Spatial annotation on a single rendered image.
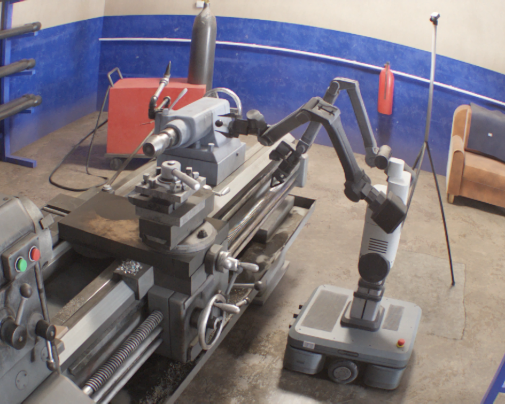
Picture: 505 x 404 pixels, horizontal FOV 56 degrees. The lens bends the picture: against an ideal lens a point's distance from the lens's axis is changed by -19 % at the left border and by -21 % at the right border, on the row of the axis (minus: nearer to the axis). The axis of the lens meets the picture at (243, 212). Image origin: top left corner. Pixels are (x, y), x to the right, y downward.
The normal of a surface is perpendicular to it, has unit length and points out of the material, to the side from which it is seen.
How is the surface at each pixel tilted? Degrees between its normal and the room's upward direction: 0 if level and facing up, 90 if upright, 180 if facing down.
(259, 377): 0
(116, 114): 90
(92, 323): 36
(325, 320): 0
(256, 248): 0
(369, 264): 90
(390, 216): 90
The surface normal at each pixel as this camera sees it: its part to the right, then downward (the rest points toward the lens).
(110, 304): 0.60, -0.61
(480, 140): -0.61, 0.36
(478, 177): -0.36, 0.38
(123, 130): -0.02, 0.43
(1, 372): 0.93, 0.21
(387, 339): 0.07, -0.90
